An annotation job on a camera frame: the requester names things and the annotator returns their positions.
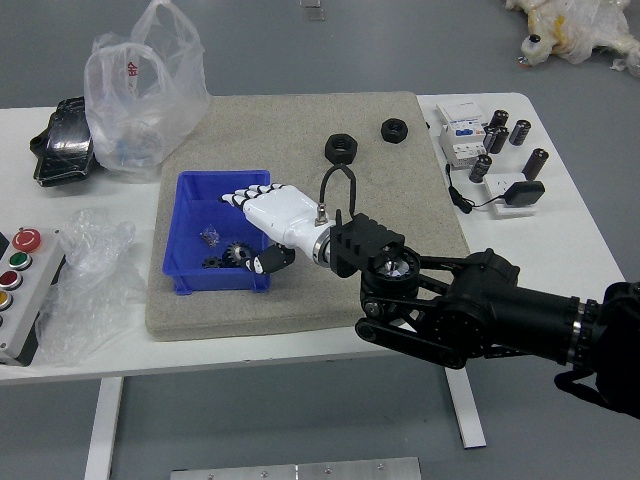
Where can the black cylindrical capacitor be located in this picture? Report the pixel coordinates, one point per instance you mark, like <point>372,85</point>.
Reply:
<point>499,141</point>
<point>536,162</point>
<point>499,119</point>
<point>520,132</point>
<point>480,167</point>
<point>486,136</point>

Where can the black plastic tray stack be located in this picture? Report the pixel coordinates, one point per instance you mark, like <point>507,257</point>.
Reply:
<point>60,150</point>

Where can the plastic-wrapped white plush toy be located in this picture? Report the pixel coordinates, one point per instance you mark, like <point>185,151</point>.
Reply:
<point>575,30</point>

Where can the small black nut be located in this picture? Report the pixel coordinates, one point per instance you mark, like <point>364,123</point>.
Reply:
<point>394,130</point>

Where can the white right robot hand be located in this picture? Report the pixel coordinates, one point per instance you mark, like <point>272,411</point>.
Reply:
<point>275,210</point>

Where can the grey push-button control box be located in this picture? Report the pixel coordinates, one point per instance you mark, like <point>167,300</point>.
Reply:
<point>30,310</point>

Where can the translucent white plastic bag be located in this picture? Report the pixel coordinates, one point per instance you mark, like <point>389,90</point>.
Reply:
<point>115,100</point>

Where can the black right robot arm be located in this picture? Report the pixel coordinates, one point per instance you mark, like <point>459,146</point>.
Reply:
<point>490,295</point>

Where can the metal floor outlet cover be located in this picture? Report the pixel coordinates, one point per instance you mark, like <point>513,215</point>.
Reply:
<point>312,9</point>

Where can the black power adapter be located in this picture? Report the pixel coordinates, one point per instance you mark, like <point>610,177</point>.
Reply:
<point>522,193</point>

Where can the grey metal plate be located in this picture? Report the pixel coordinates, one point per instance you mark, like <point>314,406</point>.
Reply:
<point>295,470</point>

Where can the white power socket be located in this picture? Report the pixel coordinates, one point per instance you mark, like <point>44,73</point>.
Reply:
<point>495,185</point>

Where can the white circuit breaker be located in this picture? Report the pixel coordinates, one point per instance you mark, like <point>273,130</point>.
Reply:
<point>460,135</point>

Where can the white table leg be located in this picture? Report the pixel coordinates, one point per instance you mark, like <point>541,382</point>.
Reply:
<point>467,415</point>
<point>102,425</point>

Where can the grey-brown foam mat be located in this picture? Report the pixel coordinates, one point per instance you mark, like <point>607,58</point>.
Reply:
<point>280,310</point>

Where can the blue plastic box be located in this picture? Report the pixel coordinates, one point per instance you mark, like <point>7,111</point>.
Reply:
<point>200,277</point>

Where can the large black gear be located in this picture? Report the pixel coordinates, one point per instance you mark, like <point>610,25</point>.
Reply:
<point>234,253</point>

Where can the small black gear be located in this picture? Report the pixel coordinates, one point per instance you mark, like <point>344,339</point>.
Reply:
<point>212,262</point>

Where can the small clear bag of screws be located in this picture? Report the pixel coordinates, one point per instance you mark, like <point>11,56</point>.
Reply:
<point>211,236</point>

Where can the big black nut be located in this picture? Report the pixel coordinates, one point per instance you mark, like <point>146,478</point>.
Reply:
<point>341,148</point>

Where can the clear bubble wrap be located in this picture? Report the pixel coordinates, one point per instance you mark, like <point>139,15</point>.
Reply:
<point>85,280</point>

